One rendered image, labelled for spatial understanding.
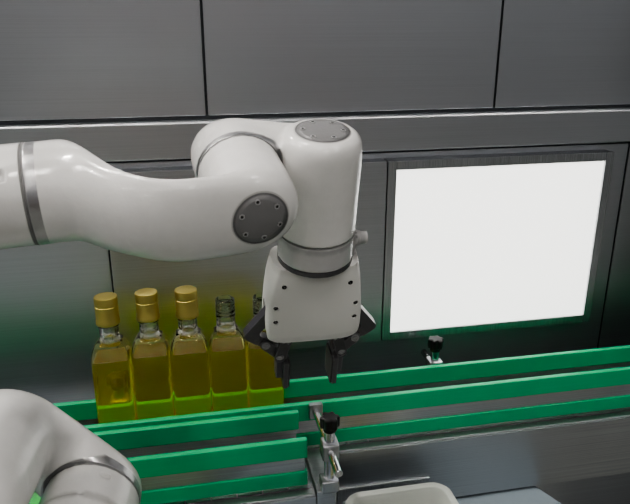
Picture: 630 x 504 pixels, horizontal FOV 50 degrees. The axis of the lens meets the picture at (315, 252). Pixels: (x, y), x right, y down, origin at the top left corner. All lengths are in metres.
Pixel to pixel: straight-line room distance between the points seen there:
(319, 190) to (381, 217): 0.59
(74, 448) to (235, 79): 0.64
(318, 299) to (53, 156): 0.28
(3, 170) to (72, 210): 0.06
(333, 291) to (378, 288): 0.55
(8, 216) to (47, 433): 0.24
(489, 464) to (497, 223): 0.43
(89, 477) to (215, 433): 0.40
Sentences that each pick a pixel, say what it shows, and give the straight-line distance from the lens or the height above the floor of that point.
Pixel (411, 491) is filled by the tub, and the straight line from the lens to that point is 1.14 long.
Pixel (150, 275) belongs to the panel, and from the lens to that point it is 1.16.
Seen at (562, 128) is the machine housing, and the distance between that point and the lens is 1.29.
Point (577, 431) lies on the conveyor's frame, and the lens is 1.31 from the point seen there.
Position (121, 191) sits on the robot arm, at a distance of 0.53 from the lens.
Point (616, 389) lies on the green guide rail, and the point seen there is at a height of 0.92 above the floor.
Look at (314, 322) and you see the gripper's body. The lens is 0.69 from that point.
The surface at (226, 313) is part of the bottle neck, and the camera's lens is 1.04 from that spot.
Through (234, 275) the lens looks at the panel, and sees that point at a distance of 1.16.
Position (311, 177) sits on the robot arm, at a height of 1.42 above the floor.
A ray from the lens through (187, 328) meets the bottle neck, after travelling 1.05.
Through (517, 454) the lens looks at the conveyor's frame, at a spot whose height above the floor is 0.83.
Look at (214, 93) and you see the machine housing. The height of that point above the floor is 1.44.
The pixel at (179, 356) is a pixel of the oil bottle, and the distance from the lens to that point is 1.05.
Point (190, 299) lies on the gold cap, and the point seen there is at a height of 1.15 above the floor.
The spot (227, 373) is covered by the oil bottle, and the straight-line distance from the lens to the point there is 1.07.
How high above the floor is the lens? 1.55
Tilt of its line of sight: 19 degrees down
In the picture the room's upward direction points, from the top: straight up
